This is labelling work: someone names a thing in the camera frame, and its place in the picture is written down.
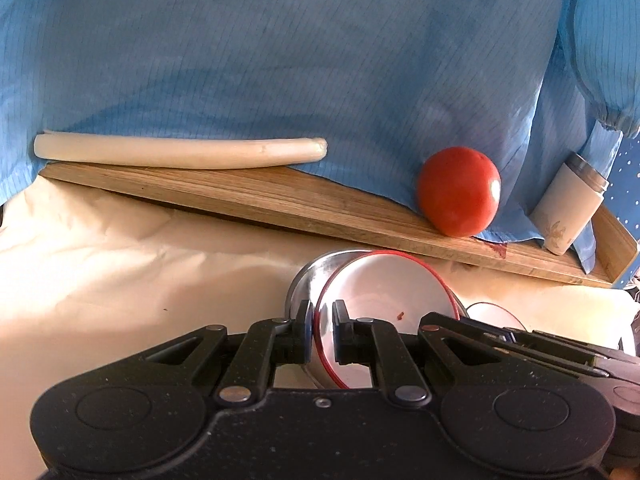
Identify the blue polka-dot fabric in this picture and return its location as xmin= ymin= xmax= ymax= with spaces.
xmin=607 ymin=132 xmax=640 ymax=291

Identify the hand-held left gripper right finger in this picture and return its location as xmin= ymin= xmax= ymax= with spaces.
xmin=331 ymin=300 xmax=506 ymax=406

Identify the steel bowl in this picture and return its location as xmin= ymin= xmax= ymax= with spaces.
xmin=272 ymin=248 xmax=374 ymax=390

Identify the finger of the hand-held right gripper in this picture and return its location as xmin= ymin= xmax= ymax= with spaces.
xmin=465 ymin=321 xmax=627 ymax=378

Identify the cream paper table cover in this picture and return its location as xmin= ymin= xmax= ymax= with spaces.
xmin=0 ymin=177 xmax=637 ymax=463

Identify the white thermos flask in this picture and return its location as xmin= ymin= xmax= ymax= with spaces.
xmin=528 ymin=152 xmax=611 ymax=256

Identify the wooden cutting board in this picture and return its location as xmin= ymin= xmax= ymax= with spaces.
xmin=38 ymin=162 xmax=640 ymax=290

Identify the red tomato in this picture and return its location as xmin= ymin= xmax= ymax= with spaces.
xmin=417 ymin=146 xmax=502 ymax=238

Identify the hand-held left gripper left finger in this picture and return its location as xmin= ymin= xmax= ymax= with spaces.
xmin=122 ymin=300 xmax=317 ymax=406

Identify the light blue garment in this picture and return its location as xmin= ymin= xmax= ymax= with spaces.
xmin=0 ymin=0 xmax=640 ymax=275

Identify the white rolled sheet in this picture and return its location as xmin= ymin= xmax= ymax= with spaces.
xmin=33 ymin=129 xmax=329 ymax=170

